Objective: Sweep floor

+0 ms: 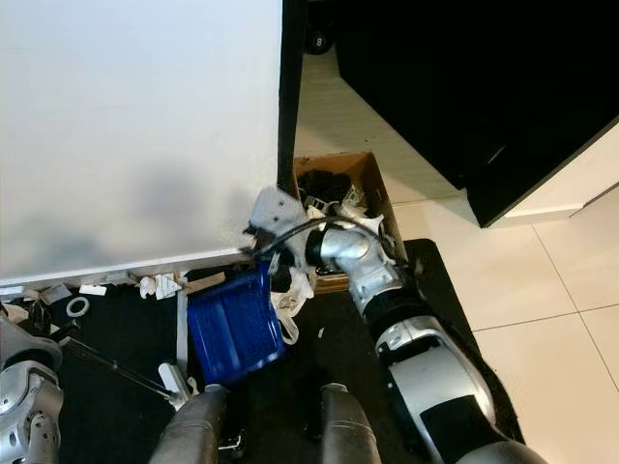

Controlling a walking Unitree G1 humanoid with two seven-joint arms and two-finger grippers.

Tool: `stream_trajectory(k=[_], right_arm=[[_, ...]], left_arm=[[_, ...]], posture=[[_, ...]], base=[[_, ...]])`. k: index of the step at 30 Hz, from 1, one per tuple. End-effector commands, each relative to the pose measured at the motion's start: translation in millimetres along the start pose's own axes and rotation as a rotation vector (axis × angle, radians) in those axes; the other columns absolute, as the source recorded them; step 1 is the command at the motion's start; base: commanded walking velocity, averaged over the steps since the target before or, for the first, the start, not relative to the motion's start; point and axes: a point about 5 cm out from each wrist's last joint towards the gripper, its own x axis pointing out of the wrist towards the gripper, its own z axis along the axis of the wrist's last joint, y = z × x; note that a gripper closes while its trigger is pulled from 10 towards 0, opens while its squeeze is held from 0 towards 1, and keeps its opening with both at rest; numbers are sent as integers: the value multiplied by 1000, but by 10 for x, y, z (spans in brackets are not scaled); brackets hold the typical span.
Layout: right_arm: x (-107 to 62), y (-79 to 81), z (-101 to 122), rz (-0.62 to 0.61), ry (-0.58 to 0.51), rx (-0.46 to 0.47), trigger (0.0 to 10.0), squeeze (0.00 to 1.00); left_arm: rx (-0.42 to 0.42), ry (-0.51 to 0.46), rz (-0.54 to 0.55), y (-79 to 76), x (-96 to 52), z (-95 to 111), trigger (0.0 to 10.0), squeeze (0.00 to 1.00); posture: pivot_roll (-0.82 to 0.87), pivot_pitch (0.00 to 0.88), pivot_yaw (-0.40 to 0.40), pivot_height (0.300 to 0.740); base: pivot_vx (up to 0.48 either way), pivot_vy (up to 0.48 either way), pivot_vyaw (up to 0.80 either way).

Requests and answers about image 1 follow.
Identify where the grey robot left leg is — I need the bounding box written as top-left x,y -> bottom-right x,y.
150,385 -> 225,464

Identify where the blue plastic dustpan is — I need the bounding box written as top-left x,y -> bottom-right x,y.
186,256 -> 289,386

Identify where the white crumpled plastic scrap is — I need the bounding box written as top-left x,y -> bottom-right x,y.
271,266 -> 315,344

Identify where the brown cardboard strip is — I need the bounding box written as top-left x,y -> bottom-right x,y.
182,273 -> 225,293

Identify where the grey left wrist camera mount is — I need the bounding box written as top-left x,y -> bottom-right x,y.
0,302 -> 28,337

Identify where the white crumpled paper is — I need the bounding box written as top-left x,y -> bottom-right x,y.
138,274 -> 185,299

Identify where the black parts heap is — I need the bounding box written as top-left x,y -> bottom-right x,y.
298,169 -> 354,204

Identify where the black floor mat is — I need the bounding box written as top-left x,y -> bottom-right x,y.
0,240 -> 523,464

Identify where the black door panel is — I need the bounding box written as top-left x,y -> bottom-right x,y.
334,0 -> 619,228

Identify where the brown cardboard box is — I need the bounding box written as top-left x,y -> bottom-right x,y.
292,150 -> 407,293

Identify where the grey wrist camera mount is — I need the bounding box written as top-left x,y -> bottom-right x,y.
247,188 -> 306,243
0,302 -> 28,337

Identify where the black wheeled machine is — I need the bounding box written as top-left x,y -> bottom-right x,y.
305,0 -> 339,57

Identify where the grey robot leg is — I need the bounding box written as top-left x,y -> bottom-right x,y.
150,385 -> 225,464
319,384 -> 383,464

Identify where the grey robot right leg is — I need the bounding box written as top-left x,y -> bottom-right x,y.
319,384 -> 383,464

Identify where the white-headed brush with black handle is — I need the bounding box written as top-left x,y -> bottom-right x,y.
70,338 -> 192,402

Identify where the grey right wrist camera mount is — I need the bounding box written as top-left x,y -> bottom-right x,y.
247,188 -> 306,243

